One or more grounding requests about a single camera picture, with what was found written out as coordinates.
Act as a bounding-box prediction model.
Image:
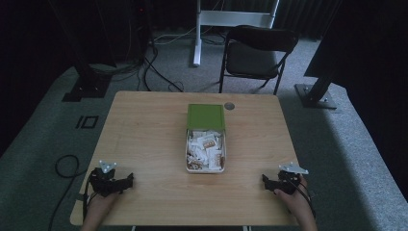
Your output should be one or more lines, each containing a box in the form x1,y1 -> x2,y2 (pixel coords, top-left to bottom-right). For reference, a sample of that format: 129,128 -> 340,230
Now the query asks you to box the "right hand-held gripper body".
272,161 -> 310,196

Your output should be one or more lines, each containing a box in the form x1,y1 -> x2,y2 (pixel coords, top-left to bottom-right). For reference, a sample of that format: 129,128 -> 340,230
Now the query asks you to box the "black folding chair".
218,24 -> 300,96

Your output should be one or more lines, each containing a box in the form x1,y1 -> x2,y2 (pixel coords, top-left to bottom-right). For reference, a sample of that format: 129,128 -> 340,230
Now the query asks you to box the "black floor cables bundle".
89,18 -> 225,93

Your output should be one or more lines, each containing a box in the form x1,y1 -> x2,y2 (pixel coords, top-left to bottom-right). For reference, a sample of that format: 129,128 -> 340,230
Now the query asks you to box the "right hand-held gripper cable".
287,176 -> 318,219

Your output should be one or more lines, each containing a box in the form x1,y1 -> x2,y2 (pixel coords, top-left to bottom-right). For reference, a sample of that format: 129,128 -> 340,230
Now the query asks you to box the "black floor cable loop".
47,154 -> 88,231

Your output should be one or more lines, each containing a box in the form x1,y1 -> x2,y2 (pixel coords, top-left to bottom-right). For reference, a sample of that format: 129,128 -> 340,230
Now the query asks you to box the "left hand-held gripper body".
87,159 -> 127,197

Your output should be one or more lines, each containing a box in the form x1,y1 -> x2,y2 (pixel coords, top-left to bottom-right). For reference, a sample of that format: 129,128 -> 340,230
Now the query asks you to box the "white metal stand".
192,0 -> 281,67

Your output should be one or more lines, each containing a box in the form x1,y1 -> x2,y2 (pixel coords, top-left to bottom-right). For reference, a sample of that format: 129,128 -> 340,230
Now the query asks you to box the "left hand-held gripper cable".
82,184 -> 98,222

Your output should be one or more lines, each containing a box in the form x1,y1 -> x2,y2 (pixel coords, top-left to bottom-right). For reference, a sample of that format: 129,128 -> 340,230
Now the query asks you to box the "green box lid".
186,103 -> 227,133

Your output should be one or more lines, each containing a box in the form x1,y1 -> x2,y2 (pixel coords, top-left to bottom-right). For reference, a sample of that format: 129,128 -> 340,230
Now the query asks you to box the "hand-held gripper cable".
287,176 -> 318,219
82,184 -> 98,222

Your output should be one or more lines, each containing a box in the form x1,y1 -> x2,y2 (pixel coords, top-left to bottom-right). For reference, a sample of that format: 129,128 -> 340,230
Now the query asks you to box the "pile of white packets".
187,129 -> 225,171

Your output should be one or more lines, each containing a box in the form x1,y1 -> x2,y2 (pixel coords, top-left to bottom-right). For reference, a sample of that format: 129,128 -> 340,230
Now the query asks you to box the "person's right hand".
273,178 -> 311,221

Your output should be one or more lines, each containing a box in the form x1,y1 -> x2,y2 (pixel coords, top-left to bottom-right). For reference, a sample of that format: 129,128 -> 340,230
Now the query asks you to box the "white rectangular box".
185,127 -> 227,174

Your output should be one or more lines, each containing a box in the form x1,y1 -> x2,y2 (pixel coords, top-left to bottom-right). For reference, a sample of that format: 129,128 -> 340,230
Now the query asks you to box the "person's left hand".
85,190 -> 122,222

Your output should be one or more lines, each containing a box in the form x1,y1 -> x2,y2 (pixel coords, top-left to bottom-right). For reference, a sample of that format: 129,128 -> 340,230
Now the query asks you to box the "black metal stand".
47,0 -> 117,103
293,0 -> 345,111

